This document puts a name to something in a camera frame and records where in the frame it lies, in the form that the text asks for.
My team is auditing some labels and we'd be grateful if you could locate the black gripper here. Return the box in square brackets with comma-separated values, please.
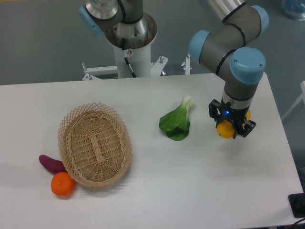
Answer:
[209, 98, 256, 139]

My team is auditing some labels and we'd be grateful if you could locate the yellow mango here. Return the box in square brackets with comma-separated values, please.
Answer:
[216, 109, 252, 139]

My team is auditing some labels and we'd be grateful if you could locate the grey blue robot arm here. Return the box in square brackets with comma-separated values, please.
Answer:
[79, 0, 269, 138]

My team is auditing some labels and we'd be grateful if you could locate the green bok choy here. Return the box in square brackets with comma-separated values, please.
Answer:
[159, 95, 194, 141]

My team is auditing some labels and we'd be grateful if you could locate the black device at table edge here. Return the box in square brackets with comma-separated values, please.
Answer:
[288, 193, 305, 218]

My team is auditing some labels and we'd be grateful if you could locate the blue object in corner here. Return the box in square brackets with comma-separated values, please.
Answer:
[282, 0, 305, 21]

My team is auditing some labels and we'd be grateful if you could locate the woven wicker basket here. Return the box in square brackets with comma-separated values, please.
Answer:
[58, 103, 132, 188]

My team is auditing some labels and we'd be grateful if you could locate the orange tangerine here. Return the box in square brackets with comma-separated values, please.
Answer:
[51, 172, 76, 197]

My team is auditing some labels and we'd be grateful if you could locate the purple sweet potato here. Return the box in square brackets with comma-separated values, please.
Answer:
[39, 155, 67, 174]

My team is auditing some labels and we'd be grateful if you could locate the white frame at right edge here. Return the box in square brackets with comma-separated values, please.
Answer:
[281, 81, 305, 122]

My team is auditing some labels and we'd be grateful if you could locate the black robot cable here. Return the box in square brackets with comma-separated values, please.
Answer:
[121, 37, 138, 78]

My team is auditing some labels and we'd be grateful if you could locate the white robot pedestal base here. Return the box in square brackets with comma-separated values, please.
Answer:
[81, 13, 193, 81]

